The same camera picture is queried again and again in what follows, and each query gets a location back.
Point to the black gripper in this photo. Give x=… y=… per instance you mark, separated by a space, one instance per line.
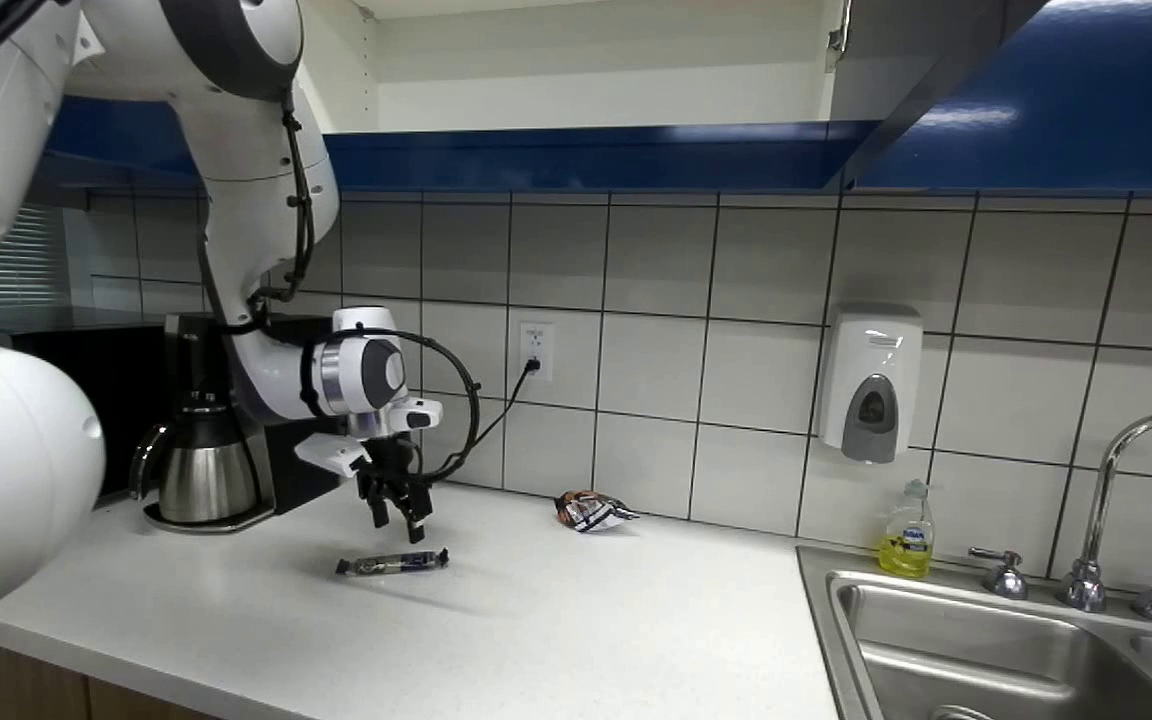
x=390 y=464

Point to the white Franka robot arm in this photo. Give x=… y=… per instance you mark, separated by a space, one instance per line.
x=240 y=145

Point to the white wall power outlet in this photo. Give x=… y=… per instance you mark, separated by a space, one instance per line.
x=536 y=349

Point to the blue cabinet door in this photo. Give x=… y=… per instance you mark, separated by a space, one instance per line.
x=931 y=82

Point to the blue nut snack bar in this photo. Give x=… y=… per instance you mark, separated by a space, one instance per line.
x=395 y=560

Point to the blue upper cabinet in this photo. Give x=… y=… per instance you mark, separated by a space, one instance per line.
x=603 y=156

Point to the wooden lower cabinet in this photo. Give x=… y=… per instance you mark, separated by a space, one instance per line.
x=29 y=685

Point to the white wall soap dispenser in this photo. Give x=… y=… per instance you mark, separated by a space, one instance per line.
x=868 y=384

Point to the stainless steel coffee carafe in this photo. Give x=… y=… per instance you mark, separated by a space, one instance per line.
x=200 y=473

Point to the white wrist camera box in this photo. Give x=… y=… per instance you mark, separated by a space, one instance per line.
x=330 y=459

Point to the chrome sink faucet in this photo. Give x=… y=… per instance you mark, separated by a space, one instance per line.
x=1103 y=506

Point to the crumpled snack wrapper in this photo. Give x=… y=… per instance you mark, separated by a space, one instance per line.
x=595 y=509

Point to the black steel coffee maker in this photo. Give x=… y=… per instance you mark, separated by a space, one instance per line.
x=291 y=473

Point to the stainless steel sink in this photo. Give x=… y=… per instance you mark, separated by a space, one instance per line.
x=949 y=641

